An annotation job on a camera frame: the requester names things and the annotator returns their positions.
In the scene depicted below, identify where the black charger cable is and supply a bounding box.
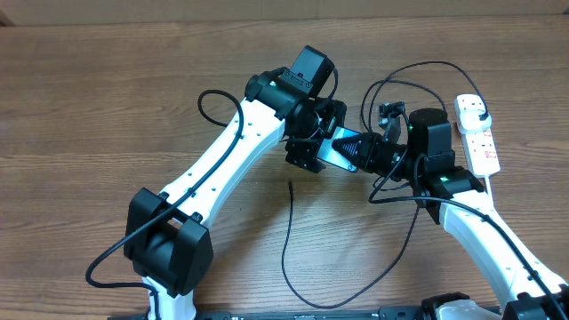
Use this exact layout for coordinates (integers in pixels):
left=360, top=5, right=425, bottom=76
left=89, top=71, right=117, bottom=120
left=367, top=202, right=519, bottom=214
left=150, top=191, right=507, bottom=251
left=281, top=60, right=491, bottom=310

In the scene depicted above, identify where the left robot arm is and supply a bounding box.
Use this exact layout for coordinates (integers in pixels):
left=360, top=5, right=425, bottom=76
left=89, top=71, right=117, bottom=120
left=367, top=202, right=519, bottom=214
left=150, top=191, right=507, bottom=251
left=124, top=46, right=346, bottom=319

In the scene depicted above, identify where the Samsung Galaxy smartphone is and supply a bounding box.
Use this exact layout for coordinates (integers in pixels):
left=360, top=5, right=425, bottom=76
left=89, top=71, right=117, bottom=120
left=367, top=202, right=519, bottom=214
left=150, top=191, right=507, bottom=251
left=315, top=125, right=364, bottom=173

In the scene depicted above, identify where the white power strip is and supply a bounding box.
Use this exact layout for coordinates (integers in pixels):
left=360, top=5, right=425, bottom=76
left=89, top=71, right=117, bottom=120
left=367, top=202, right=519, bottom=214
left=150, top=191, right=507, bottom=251
left=453, top=94, right=501, bottom=178

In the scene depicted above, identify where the white charger plug adapter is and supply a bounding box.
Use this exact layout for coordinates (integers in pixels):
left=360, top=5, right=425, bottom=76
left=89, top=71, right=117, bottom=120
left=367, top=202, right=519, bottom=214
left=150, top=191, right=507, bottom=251
left=457, top=109, right=493, bottom=134

